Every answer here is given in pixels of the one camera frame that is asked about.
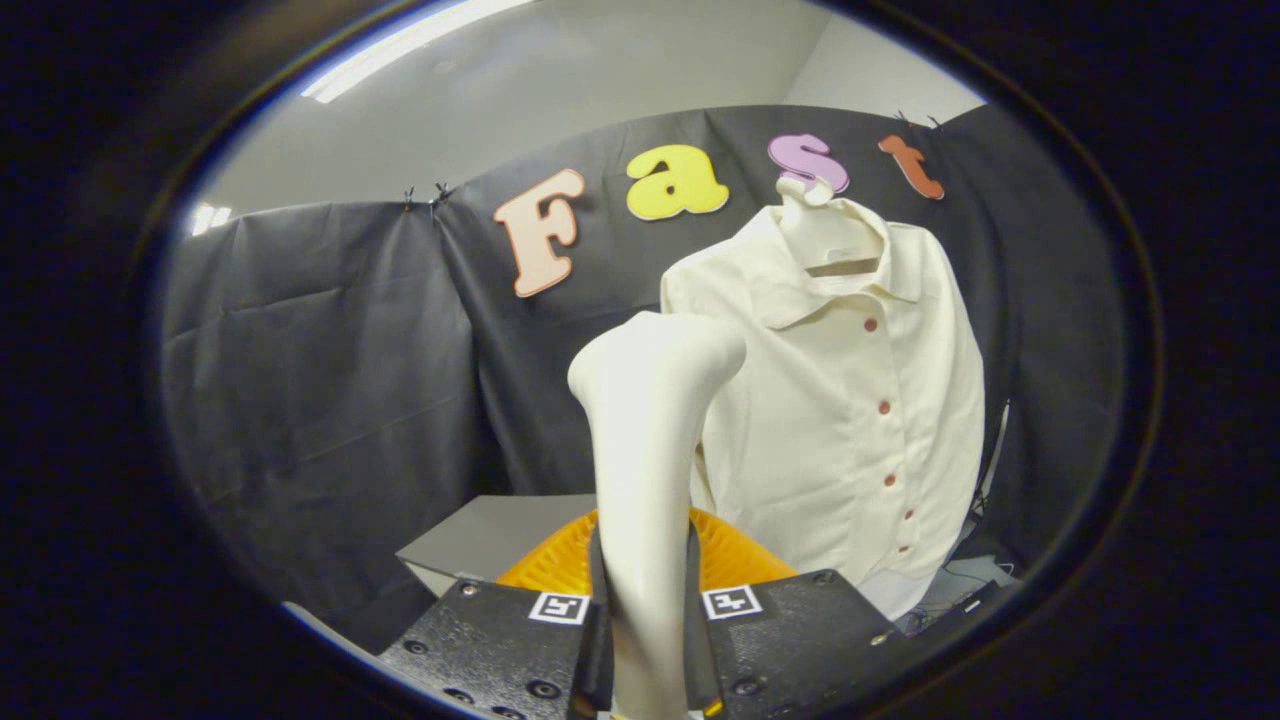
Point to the small ceiling light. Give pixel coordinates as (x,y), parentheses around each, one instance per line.
(208,218)

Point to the black flat box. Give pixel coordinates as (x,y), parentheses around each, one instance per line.
(975,590)

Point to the cream button-up shirt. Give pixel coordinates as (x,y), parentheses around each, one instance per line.
(830,420)

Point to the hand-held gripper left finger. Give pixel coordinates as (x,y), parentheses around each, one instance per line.
(597,670)

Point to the white garment steamer head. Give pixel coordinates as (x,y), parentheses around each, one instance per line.
(645,450)

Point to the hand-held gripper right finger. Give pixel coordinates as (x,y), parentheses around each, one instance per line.
(700,670)

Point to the white plastic hanger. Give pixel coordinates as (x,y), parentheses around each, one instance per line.
(820,230)

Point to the grey drawer cabinet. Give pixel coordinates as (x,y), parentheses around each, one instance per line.
(500,530)

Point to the long ceiling light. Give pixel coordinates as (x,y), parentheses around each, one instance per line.
(400,50)

